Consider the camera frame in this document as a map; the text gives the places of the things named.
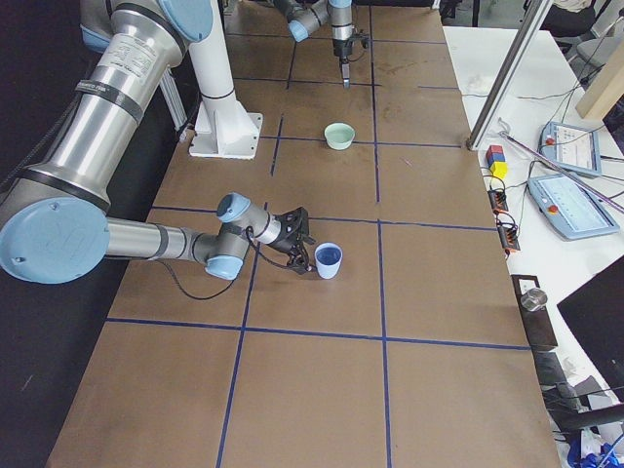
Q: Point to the aluminium frame post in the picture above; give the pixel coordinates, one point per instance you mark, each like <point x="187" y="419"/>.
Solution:
<point x="535" y="15"/>

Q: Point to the light green plastic bowl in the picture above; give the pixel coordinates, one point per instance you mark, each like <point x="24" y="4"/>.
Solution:
<point x="339" y="135"/>

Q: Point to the blue teach pendant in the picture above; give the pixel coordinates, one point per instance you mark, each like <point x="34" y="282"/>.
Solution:
<point x="572" y="211"/>
<point x="574" y="148"/>

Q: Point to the wooden board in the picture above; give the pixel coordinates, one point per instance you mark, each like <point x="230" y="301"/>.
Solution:
<point x="607" y="88"/>

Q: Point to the black orange connector block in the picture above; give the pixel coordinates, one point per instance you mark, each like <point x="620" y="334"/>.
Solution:
<point x="498" y="200"/>

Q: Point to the steel metal cup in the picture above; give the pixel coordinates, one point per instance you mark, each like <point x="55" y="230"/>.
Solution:
<point x="533" y="299"/>

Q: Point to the light blue plastic cup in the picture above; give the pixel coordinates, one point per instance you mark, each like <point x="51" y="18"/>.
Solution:
<point x="328" y="257"/>

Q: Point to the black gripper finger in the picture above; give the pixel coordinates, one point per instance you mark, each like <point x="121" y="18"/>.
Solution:
<point x="300" y="265"/>
<point x="345" y="72"/>

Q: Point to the black flat plate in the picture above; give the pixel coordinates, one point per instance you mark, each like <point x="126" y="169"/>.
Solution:
<point x="538" y="328"/>

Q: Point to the far blue teach pendant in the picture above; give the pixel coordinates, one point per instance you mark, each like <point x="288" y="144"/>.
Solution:
<point x="574" y="148"/>

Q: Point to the near blue teach pendant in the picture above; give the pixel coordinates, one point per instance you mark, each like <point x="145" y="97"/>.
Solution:
<point x="572" y="211"/>

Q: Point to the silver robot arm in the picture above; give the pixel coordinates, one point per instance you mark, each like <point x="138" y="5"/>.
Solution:
<point x="303" y="21"/>
<point x="55" y="225"/>

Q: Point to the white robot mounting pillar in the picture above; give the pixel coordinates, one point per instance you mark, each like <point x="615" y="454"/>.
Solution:
<point x="223" y="129"/>

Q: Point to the red blue yellow blocks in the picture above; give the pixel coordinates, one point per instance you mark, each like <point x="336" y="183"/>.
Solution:
<point x="496" y="161"/>

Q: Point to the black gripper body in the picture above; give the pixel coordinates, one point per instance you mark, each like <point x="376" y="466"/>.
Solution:
<point x="340" y="48"/>
<point x="286" y="245"/>

